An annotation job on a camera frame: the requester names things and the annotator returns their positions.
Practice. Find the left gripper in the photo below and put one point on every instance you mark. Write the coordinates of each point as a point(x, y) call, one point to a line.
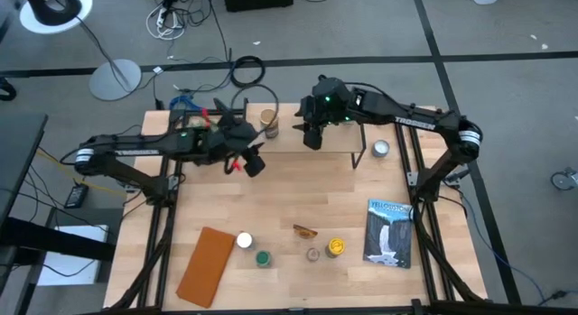
point(232, 136)

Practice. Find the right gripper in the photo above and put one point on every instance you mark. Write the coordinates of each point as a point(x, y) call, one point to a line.
point(327, 100)

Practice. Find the round spice tin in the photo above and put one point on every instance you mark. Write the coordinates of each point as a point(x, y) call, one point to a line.
point(269, 118)

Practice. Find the white-lidded bagel sesame jar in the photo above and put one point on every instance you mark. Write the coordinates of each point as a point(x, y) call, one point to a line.
point(244, 240)

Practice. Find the amber plastic object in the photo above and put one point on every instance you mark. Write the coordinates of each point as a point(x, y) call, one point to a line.
point(304, 232)

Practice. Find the green-lidded glass spice jar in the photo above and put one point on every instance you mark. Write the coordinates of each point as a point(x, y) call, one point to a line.
point(263, 258)

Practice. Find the small glass saffron jar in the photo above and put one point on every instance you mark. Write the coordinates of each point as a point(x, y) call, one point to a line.
point(313, 254)

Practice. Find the black spice can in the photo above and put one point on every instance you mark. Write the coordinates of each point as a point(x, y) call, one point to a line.
point(336, 247)

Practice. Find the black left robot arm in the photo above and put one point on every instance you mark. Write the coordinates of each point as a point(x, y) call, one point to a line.
point(135, 148)

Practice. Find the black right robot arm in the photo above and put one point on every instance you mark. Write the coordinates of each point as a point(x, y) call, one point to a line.
point(415, 118)

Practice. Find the patterned candle tin, white lid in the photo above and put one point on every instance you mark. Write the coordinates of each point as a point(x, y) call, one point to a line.
point(380, 148)

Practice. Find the Yellowstone waterfall book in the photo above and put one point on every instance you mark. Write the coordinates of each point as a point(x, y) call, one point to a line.
point(388, 234)

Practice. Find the floor lamp, grey round base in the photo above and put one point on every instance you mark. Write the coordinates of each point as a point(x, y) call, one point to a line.
point(115, 80)

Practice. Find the black power adapter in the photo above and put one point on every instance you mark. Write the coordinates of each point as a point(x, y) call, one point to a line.
point(77, 195)

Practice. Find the white box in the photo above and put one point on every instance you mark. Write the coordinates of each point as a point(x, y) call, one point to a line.
point(68, 270)

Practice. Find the black desk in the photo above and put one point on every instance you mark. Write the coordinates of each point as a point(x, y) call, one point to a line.
point(18, 148)

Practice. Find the grey caster wheel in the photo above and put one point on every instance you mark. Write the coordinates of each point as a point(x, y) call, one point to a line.
point(564, 179)

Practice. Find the wooden shelf, black metal frame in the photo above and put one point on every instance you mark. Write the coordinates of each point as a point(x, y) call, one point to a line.
point(289, 141)

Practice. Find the black aluminium table frame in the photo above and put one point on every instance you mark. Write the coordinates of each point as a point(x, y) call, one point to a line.
point(361, 312)

